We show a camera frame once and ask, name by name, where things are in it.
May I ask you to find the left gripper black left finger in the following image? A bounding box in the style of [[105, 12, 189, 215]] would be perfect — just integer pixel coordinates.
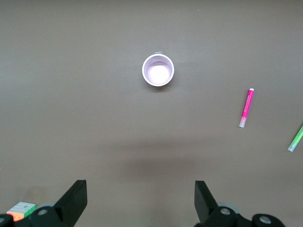
[[0, 180, 88, 227]]

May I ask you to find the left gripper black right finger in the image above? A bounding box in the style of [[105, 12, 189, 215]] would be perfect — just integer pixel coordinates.
[[194, 180, 287, 227]]

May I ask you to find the green marker pen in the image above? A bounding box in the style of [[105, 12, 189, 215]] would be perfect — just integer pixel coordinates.
[[287, 124, 303, 152]]

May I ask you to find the pink marker pen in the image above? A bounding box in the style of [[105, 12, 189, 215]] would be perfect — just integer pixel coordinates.
[[238, 88, 255, 129]]

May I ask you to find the colourful puzzle cube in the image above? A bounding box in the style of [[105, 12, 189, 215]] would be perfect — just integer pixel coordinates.
[[6, 201, 36, 222]]

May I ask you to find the pink plastic cup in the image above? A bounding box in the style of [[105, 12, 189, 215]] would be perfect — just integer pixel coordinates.
[[142, 51, 175, 87]]

